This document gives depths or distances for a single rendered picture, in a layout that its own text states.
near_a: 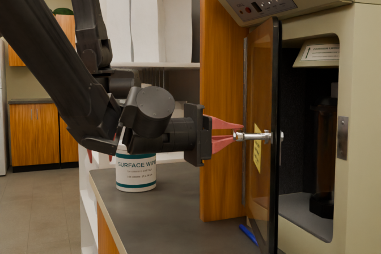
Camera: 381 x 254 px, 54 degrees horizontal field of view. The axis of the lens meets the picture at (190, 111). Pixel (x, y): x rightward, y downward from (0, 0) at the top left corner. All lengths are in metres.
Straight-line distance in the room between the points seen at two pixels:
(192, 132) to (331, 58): 0.29
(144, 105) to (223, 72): 0.42
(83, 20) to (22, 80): 5.15
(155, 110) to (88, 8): 0.42
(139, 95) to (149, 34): 1.28
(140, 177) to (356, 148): 0.72
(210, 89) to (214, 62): 0.07
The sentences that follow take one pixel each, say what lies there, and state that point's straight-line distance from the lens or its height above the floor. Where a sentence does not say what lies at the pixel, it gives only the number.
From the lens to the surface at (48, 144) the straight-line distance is 5.55.
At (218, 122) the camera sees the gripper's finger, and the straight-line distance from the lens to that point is 0.63.
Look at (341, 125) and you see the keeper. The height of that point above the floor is 1.22.
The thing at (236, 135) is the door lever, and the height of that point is 1.20.
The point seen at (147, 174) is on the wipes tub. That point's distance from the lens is 1.20.
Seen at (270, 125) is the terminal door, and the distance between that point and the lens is 0.59.
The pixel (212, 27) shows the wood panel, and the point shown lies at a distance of 0.91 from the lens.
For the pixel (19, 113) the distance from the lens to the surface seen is 5.50.
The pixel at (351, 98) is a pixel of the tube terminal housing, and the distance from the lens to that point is 0.64.
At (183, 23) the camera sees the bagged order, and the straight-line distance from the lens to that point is 1.97.
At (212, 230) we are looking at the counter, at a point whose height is 0.94.
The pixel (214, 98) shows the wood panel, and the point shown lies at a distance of 0.91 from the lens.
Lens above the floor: 1.30
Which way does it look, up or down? 5 degrees down
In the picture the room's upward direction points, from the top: straight up
